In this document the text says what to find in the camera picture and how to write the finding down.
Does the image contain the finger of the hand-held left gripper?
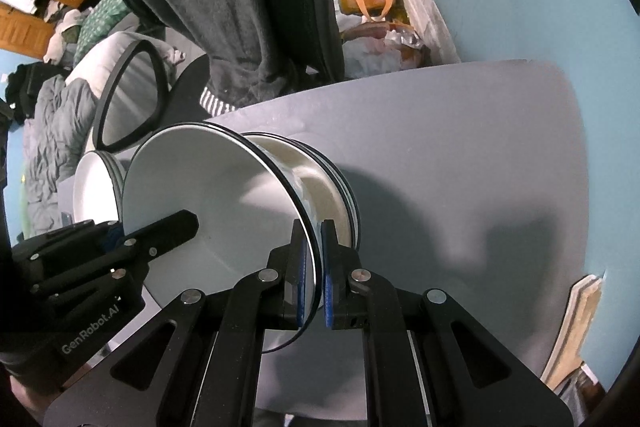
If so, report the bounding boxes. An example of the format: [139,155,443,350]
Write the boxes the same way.
[107,209,201,269]
[47,219,127,254]

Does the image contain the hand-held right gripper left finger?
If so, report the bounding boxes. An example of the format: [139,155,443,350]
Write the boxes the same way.
[42,218,315,427]

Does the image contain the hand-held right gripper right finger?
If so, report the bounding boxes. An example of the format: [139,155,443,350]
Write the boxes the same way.
[320,218,573,427]

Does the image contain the white ribbed bowl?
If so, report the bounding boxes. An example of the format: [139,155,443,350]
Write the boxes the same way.
[72,150,129,229]

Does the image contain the white plate with dark rim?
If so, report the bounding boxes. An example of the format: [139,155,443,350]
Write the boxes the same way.
[121,123,322,354]
[240,133,352,253]
[280,135,361,254]

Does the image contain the grey duvet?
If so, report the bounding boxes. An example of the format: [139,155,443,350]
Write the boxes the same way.
[22,74,99,229]

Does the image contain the black office chair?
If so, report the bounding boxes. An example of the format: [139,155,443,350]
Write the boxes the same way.
[92,0,347,154]

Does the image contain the black clothes pile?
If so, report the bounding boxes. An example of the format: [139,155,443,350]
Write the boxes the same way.
[4,62,69,124]

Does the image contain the pile of pale clothes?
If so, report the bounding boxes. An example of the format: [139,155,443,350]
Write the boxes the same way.
[42,9,84,64]

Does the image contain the green checkered cloth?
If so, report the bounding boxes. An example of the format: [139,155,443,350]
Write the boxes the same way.
[75,0,132,64]

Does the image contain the white plastic bag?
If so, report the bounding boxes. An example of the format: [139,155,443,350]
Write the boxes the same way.
[340,21,432,80]

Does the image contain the pale wooden boards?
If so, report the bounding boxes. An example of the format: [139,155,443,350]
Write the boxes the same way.
[542,274,607,404]

